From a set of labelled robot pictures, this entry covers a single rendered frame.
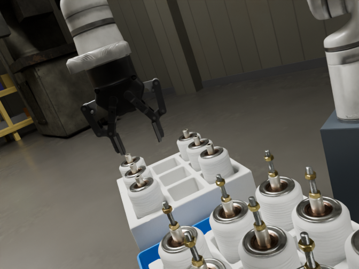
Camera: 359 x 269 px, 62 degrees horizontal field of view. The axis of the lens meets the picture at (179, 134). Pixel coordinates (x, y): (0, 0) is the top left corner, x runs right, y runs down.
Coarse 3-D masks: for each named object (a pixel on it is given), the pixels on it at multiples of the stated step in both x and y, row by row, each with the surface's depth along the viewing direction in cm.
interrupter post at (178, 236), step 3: (177, 228) 57; (180, 228) 58; (171, 231) 57; (174, 231) 57; (177, 231) 57; (180, 231) 58; (171, 234) 58; (174, 234) 57; (177, 234) 57; (180, 234) 58; (183, 234) 59; (174, 237) 58; (177, 237) 57; (180, 237) 58; (183, 237) 58; (174, 240) 58; (177, 240) 58; (180, 240) 58; (183, 240) 58; (177, 243) 58
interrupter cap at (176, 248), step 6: (186, 228) 61; (192, 228) 60; (168, 234) 61; (192, 234) 58; (162, 240) 60; (168, 240) 59; (162, 246) 58; (168, 246) 58; (174, 246) 57; (180, 246) 57; (168, 252) 56; (174, 252) 55
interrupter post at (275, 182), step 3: (270, 177) 63; (273, 177) 63; (276, 177) 63; (270, 180) 64; (273, 180) 63; (276, 180) 63; (279, 180) 63; (270, 183) 64; (273, 183) 63; (276, 183) 63; (279, 183) 63; (273, 186) 64; (276, 186) 63; (279, 186) 63; (276, 189) 64
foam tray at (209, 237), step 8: (352, 224) 57; (208, 232) 69; (288, 232) 61; (208, 240) 67; (296, 240) 60; (216, 248) 64; (296, 248) 61; (216, 256) 61; (304, 256) 54; (152, 264) 66; (160, 264) 65; (232, 264) 58; (240, 264) 57; (304, 264) 53; (344, 264) 50
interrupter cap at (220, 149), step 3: (216, 147) 95; (219, 147) 95; (216, 150) 94; (219, 150) 92; (222, 150) 91; (201, 153) 95; (204, 153) 94; (207, 153) 94; (216, 153) 91; (219, 153) 90; (201, 156) 92; (204, 156) 92; (207, 156) 91; (210, 156) 90; (213, 156) 90
